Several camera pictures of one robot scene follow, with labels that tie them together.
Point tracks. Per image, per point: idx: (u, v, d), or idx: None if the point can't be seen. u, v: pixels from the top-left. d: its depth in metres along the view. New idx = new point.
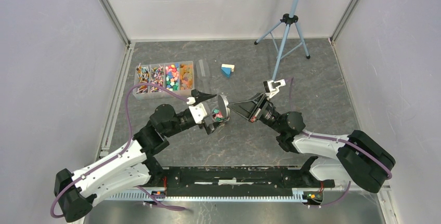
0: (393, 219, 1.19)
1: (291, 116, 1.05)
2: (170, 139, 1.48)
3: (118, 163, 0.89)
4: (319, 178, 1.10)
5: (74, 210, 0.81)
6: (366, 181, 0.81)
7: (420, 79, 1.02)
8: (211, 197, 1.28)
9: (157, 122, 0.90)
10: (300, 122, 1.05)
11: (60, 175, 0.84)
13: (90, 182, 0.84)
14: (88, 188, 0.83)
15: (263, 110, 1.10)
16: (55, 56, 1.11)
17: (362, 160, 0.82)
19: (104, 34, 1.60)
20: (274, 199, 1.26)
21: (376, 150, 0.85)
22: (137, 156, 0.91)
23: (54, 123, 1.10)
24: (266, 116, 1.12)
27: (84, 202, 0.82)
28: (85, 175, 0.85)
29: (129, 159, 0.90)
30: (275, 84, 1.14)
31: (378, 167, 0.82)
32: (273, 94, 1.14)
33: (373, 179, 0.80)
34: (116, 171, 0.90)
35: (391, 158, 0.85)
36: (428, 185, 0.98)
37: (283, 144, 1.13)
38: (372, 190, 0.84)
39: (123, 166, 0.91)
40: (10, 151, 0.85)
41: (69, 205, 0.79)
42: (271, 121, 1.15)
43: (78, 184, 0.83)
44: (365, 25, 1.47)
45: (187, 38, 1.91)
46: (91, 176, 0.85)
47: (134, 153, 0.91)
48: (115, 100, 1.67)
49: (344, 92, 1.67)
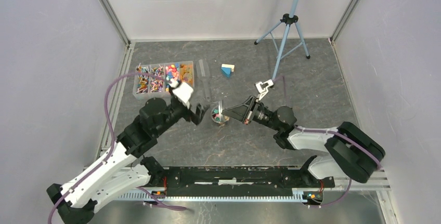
0: (393, 219, 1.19)
1: (280, 110, 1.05)
2: (170, 139, 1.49)
3: (104, 172, 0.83)
4: (318, 176, 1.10)
5: (74, 219, 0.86)
6: (355, 169, 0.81)
7: (419, 79, 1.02)
8: (211, 197, 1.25)
9: (147, 116, 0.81)
10: (290, 116, 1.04)
11: (50, 190, 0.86)
13: (79, 195, 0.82)
14: (78, 201, 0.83)
15: (254, 112, 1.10)
16: (55, 56, 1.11)
17: (350, 150, 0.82)
19: (104, 33, 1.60)
20: (273, 199, 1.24)
21: (364, 140, 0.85)
22: (121, 162, 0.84)
23: (54, 123, 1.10)
24: (259, 116, 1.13)
27: (79, 212, 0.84)
28: (73, 188, 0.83)
29: (113, 166, 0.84)
30: (264, 85, 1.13)
31: (366, 156, 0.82)
32: (263, 95, 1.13)
33: (360, 168, 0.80)
34: (105, 178, 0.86)
35: (380, 149, 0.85)
36: (427, 184, 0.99)
37: (279, 140, 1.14)
38: (361, 181, 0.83)
39: (111, 172, 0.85)
40: (10, 151, 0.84)
41: (65, 218, 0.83)
42: (264, 121, 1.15)
43: (67, 198, 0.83)
44: (365, 25, 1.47)
45: (187, 38, 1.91)
46: (78, 189, 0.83)
47: (118, 158, 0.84)
48: (115, 100, 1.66)
49: (343, 92, 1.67)
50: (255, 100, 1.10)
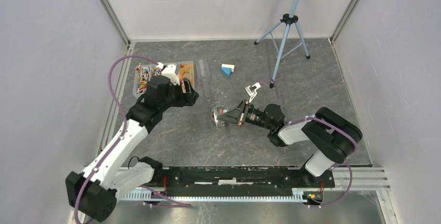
0: (393, 219, 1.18)
1: (267, 108, 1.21)
2: (169, 139, 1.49)
3: (125, 145, 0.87)
4: (316, 174, 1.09)
5: (101, 207, 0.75)
6: (331, 149, 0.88)
7: (419, 79, 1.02)
8: (211, 197, 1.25)
9: (155, 87, 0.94)
10: (276, 112, 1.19)
11: (69, 179, 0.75)
13: (106, 171, 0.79)
14: (105, 178, 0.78)
15: (246, 113, 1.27)
16: (55, 56, 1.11)
17: (324, 132, 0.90)
19: (104, 33, 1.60)
20: (274, 199, 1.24)
21: (339, 122, 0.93)
22: (140, 132, 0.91)
23: (54, 123, 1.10)
24: (251, 117, 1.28)
27: (106, 195, 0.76)
28: (98, 166, 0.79)
29: (132, 137, 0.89)
30: (252, 89, 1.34)
31: (341, 136, 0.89)
32: (253, 98, 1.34)
33: (336, 148, 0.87)
34: (125, 153, 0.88)
35: (359, 131, 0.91)
36: (427, 184, 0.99)
37: (272, 138, 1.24)
38: (339, 161, 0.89)
39: (129, 147, 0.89)
40: (10, 151, 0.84)
41: (94, 200, 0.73)
42: (257, 121, 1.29)
43: (93, 178, 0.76)
44: (365, 25, 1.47)
45: (187, 38, 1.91)
46: (104, 165, 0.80)
47: (134, 129, 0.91)
48: (115, 100, 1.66)
49: (343, 92, 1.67)
50: (245, 103, 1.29)
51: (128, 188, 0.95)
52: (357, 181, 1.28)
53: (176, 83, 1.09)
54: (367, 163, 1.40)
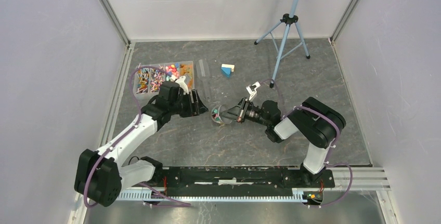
0: (393, 219, 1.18)
1: (265, 104, 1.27)
2: (170, 139, 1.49)
3: (138, 132, 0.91)
4: (314, 171, 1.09)
5: (108, 189, 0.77)
6: (313, 133, 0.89)
7: (420, 79, 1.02)
8: (211, 197, 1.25)
9: (168, 89, 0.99)
10: (274, 109, 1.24)
11: (83, 155, 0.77)
13: (119, 152, 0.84)
14: (119, 158, 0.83)
15: (246, 109, 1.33)
16: (55, 57, 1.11)
17: (307, 118, 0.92)
19: (104, 33, 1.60)
20: (273, 199, 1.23)
21: (323, 108, 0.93)
22: (152, 124, 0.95)
23: (54, 123, 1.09)
24: (250, 114, 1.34)
27: (115, 176, 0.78)
28: (113, 146, 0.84)
29: (145, 128, 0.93)
30: (253, 87, 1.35)
31: (325, 122, 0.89)
32: (253, 96, 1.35)
33: (319, 131, 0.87)
34: (137, 141, 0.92)
35: (342, 120, 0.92)
36: (427, 184, 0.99)
37: (270, 134, 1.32)
38: (322, 146, 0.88)
39: (141, 136, 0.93)
40: (10, 150, 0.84)
41: (105, 180, 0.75)
42: (256, 118, 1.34)
43: (107, 156, 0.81)
44: (365, 25, 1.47)
45: (187, 38, 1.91)
46: (118, 147, 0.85)
47: (147, 121, 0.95)
48: (115, 100, 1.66)
49: (343, 92, 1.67)
50: (245, 100, 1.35)
51: (130, 182, 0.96)
52: (357, 181, 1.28)
53: (185, 92, 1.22)
54: (367, 163, 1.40)
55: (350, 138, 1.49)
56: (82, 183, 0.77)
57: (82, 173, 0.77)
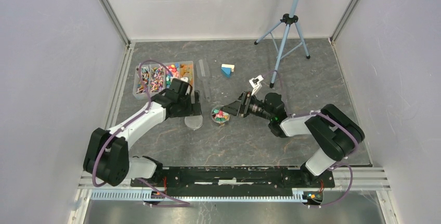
0: (393, 218, 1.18)
1: (267, 97, 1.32)
2: (169, 140, 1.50)
3: (147, 118, 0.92)
4: (316, 172, 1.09)
5: (118, 169, 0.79)
6: (331, 145, 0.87)
7: (419, 79, 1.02)
8: (211, 197, 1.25)
9: (179, 82, 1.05)
10: (277, 100, 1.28)
11: (98, 131, 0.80)
13: (131, 132, 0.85)
14: (129, 138, 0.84)
15: (248, 103, 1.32)
16: (55, 57, 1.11)
17: (326, 129, 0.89)
19: (104, 33, 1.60)
20: (273, 199, 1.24)
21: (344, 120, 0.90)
22: (160, 112, 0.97)
23: (54, 123, 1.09)
24: (253, 108, 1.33)
27: (125, 157, 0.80)
28: (124, 127, 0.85)
29: (154, 114, 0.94)
30: (255, 81, 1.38)
31: (343, 135, 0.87)
32: (256, 90, 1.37)
33: (335, 144, 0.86)
34: (146, 126, 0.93)
35: (361, 133, 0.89)
36: (428, 185, 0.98)
37: (274, 128, 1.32)
38: (337, 158, 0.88)
39: (149, 122, 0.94)
40: (9, 150, 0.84)
41: (114, 159, 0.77)
42: (259, 112, 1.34)
43: (119, 135, 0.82)
44: (365, 25, 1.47)
45: (187, 38, 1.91)
46: (129, 128, 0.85)
47: (157, 108, 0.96)
48: (115, 100, 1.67)
49: (343, 92, 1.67)
50: (246, 93, 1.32)
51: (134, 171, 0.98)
52: (357, 181, 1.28)
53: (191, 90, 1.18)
54: (367, 163, 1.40)
55: None
56: (92, 161, 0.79)
57: (92, 151, 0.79)
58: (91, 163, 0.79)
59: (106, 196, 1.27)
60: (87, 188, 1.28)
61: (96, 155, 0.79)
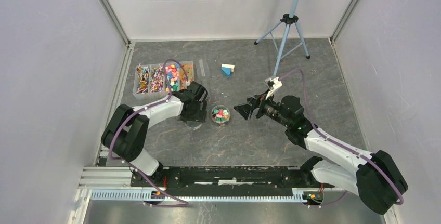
0: (393, 218, 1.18)
1: (284, 99, 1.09)
2: (169, 140, 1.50)
3: (167, 105, 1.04)
4: (319, 180, 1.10)
5: (134, 144, 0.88)
6: (377, 201, 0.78)
7: (419, 79, 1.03)
8: (211, 197, 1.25)
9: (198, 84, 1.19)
10: (295, 104, 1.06)
11: (122, 107, 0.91)
13: (152, 113, 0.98)
14: (151, 117, 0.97)
15: (261, 105, 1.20)
16: (55, 57, 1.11)
17: (378, 184, 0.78)
19: (104, 33, 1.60)
20: (274, 199, 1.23)
21: (394, 175, 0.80)
22: (179, 105, 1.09)
23: (54, 122, 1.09)
24: (268, 109, 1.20)
27: (142, 134, 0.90)
28: (147, 107, 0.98)
29: (173, 104, 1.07)
30: (270, 83, 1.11)
31: (391, 192, 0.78)
32: (271, 93, 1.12)
33: (381, 201, 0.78)
34: (165, 112, 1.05)
35: (405, 186, 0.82)
36: (428, 185, 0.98)
37: (291, 135, 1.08)
38: (376, 211, 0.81)
39: (168, 109, 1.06)
40: (9, 150, 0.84)
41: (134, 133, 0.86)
42: (274, 116, 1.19)
43: (142, 113, 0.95)
44: (365, 25, 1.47)
45: (187, 38, 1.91)
46: (152, 109, 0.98)
47: (176, 101, 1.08)
48: (115, 100, 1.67)
49: (343, 92, 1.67)
50: (259, 96, 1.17)
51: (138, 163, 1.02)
52: None
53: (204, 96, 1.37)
54: None
55: (350, 138, 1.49)
56: (111, 133, 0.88)
57: (114, 124, 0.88)
58: (110, 136, 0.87)
59: (106, 196, 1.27)
60: (87, 188, 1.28)
61: (116, 129, 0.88)
